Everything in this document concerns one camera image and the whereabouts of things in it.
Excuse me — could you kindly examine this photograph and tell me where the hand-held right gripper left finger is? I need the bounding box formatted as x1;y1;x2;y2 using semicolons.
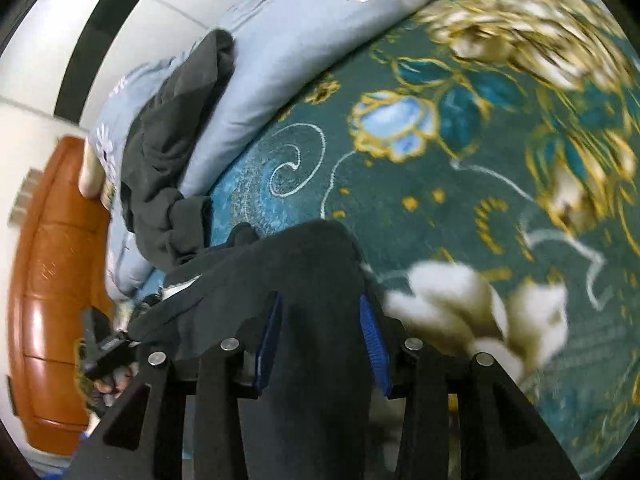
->
67;292;284;480

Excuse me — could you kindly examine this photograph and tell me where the white and black wardrobe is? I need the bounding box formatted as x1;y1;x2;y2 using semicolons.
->
0;0;288;133

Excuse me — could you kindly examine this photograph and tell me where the blue floral duvet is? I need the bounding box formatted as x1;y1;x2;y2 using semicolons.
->
87;0;506;298

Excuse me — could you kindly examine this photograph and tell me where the dark grey garment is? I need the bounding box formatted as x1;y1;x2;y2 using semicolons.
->
120;29;261;267

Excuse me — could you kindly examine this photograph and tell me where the carved wooden headboard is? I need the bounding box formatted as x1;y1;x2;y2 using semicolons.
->
7;135;119;457

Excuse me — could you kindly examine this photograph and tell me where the pink and yellow pillow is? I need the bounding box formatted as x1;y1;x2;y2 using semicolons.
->
78;139;104;199

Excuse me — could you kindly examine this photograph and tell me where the dark green fleece garment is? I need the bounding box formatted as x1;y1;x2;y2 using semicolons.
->
127;219;396;480

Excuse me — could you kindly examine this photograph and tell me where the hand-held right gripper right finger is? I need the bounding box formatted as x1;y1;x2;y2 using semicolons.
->
358;294;583;480

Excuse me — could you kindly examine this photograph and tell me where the person's left hand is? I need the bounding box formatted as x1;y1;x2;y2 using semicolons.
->
92;366;132;397

